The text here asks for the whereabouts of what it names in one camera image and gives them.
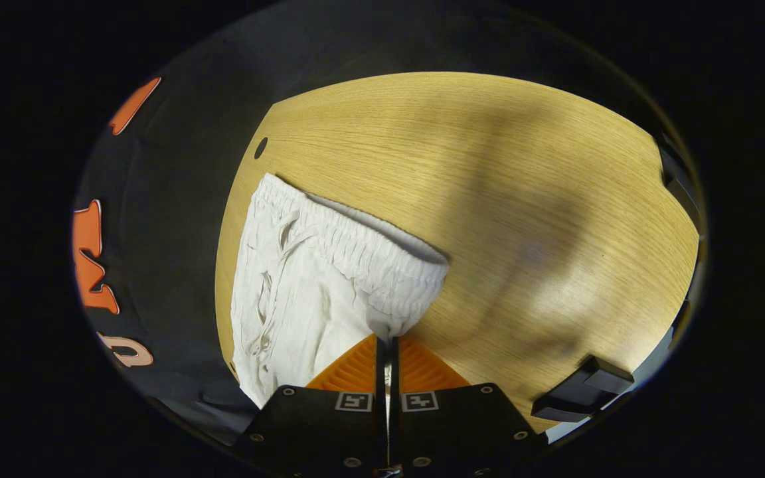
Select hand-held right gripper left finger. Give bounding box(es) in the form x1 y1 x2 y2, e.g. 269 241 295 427
233 333 388 475

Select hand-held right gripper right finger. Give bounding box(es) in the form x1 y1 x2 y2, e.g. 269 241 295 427
389 333 548 475

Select white jeans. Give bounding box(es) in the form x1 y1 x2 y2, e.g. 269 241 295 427
230 173 451 409

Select black backdrop cloth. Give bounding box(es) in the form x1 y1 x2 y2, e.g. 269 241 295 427
72 3 689 445

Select black plastic bracket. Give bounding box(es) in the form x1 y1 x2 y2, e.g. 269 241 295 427
531 355 636 423

